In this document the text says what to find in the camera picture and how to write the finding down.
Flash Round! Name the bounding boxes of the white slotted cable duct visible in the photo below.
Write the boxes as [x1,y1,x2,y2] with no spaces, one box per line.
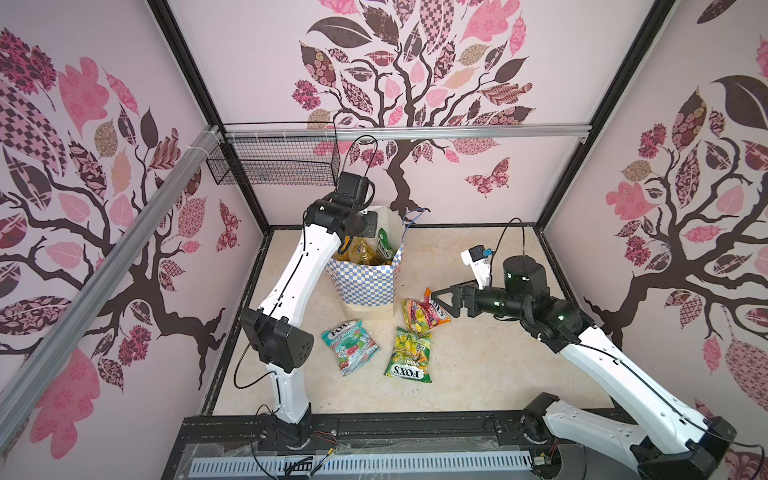
[187,451,532,479]

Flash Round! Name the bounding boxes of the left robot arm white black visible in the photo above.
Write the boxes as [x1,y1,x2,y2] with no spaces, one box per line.
[241,172,375,447]

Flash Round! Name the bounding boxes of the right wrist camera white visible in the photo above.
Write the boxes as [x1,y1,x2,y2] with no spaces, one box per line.
[460,245,493,289]

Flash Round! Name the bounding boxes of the orange pink Fox's fruits bag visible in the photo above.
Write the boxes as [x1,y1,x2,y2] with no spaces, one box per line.
[402,288,452,336]

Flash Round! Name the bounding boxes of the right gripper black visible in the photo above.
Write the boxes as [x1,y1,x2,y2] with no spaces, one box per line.
[430,274,527,321]

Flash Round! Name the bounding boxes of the blue checkered paper bag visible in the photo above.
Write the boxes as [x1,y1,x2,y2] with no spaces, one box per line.
[326,206,428,320]

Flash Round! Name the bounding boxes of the black wire basket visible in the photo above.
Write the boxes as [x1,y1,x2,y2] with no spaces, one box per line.
[206,120,341,186]

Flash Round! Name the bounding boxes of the aluminium rail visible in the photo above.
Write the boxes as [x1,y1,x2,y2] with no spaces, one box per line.
[226,123,592,141]
[1,125,221,450]

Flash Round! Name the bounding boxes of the teal red candy bag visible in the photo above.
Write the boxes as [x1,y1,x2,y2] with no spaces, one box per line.
[321,320,380,376]

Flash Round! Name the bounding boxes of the green snack packet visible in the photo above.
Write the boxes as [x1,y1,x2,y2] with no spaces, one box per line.
[376,228,397,263]

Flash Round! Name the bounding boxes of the left aluminium rail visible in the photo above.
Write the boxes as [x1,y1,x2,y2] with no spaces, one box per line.
[1,125,221,450]

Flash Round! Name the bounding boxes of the gold snack bag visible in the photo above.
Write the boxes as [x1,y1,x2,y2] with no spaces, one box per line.
[346,237,384,266]

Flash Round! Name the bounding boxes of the back aluminium rail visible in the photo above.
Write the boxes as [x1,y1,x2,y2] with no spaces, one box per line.
[226,123,592,141]

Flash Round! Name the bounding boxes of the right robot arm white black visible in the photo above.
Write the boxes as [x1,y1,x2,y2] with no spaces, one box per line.
[430,245,736,479]

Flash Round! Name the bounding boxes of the green Fox's candy bag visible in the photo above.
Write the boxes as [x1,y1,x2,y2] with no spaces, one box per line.
[384,327,432,383]

